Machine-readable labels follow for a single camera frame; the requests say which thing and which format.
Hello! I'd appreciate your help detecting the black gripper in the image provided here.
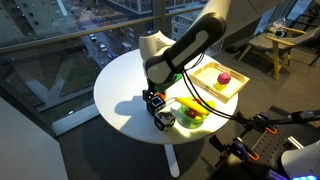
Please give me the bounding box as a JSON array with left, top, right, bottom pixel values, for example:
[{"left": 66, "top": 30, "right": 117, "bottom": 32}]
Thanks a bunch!
[{"left": 142, "top": 78, "right": 165, "bottom": 106}]

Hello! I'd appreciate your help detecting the black white square print cube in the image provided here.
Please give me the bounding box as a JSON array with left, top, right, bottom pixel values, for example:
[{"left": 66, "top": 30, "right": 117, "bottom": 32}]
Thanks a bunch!
[{"left": 146, "top": 95, "right": 167, "bottom": 116}]

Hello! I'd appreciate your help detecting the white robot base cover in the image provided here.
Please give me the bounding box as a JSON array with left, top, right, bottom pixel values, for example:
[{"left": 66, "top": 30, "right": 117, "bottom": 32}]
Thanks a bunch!
[{"left": 280, "top": 139, "right": 320, "bottom": 180}]

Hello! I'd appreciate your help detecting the white zebra print cube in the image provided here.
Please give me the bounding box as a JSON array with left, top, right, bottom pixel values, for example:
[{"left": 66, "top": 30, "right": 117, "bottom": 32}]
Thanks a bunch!
[{"left": 153, "top": 111, "right": 177, "bottom": 132}]

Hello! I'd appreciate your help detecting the yellow-green cube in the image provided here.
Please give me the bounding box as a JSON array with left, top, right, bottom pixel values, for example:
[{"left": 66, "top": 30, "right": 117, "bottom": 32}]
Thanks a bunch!
[{"left": 213, "top": 81, "right": 228, "bottom": 92}]

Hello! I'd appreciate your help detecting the pink cube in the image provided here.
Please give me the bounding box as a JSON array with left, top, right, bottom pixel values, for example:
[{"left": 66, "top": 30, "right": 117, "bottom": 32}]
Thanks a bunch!
[{"left": 217, "top": 72, "right": 232, "bottom": 86}]

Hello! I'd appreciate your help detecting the light wooden tray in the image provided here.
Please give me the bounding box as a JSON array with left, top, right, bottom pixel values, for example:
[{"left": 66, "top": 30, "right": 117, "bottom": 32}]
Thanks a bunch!
[{"left": 188, "top": 61, "right": 251, "bottom": 104}]

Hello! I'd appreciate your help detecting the orange ball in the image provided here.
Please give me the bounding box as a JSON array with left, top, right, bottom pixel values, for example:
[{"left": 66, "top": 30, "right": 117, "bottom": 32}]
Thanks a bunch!
[{"left": 156, "top": 91, "right": 168, "bottom": 101}]

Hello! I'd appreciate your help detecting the red toy apple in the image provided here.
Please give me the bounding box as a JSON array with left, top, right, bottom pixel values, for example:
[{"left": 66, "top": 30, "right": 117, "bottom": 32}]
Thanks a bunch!
[{"left": 185, "top": 108, "right": 198, "bottom": 119}]

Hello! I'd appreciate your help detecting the yellow toy banana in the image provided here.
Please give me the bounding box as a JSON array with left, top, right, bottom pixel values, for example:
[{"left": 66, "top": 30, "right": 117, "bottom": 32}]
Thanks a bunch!
[{"left": 175, "top": 96, "right": 211, "bottom": 116}]

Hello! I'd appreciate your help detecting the green plastic bowl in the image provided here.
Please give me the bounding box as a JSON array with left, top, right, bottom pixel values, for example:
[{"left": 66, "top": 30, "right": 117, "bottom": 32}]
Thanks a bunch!
[{"left": 179, "top": 99, "right": 212, "bottom": 130}]

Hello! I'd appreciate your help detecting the yellow toy lemon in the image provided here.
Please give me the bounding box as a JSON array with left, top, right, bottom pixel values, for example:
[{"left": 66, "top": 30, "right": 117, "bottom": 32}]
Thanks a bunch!
[{"left": 205, "top": 99, "right": 217, "bottom": 110}]

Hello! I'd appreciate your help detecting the white table foot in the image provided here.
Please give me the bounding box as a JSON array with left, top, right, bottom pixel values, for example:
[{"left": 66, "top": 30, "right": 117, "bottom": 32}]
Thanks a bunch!
[{"left": 163, "top": 143, "right": 181, "bottom": 179}]

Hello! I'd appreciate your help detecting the window handrail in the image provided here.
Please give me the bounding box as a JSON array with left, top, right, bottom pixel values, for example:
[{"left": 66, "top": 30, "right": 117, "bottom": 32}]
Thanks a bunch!
[{"left": 0, "top": 4, "right": 208, "bottom": 56}]

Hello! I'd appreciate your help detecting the blue clamp with orange tip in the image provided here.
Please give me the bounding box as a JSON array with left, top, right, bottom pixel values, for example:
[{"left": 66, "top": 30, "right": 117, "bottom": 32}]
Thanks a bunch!
[{"left": 209, "top": 134, "right": 262, "bottom": 168}]

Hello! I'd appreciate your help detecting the black clamp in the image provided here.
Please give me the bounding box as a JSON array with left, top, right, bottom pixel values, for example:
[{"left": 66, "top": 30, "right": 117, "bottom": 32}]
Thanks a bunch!
[{"left": 229, "top": 111, "right": 279, "bottom": 136}]

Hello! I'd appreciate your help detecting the wooden armchair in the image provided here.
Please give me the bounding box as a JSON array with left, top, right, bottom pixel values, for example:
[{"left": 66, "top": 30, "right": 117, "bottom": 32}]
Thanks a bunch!
[{"left": 237, "top": 23, "right": 320, "bottom": 81}]

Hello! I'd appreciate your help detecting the clear plastic bag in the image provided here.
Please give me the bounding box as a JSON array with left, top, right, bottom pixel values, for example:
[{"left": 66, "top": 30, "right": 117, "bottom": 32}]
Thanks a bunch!
[{"left": 267, "top": 17, "right": 288, "bottom": 38}]

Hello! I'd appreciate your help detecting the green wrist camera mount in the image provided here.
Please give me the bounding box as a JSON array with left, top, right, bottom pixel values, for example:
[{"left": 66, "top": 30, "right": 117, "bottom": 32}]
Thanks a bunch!
[{"left": 154, "top": 73, "right": 184, "bottom": 95}]

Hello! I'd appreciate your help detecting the thick black cable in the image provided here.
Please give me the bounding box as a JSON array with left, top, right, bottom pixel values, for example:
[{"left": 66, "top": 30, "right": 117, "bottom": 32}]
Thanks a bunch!
[{"left": 181, "top": 49, "right": 243, "bottom": 122}]

